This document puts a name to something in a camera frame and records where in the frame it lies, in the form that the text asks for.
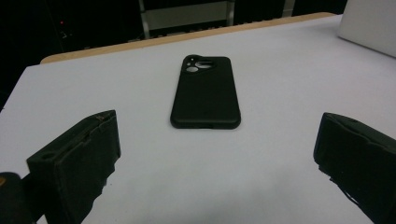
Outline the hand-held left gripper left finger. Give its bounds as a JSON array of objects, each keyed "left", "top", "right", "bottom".
[{"left": 26, "top": 109, "right": 121, "bottom": 224}]

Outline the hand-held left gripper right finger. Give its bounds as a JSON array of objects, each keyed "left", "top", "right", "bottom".
[{"left": 313, "top": 112, "right": 396, "bottom": 224}]

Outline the white table cover board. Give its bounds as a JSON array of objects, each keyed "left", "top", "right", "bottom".
[{"left": 0, "top": 13, "right": 396, "bottom": 224}]

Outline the white metal stand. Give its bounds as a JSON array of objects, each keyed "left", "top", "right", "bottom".
[{"left": 138, "top": 0, "right": 236, "bottom": 40}]

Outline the black phone case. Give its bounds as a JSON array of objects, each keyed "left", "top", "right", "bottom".
[{"left": 169, "top": 54, "right": 242, "bottom": 131}]

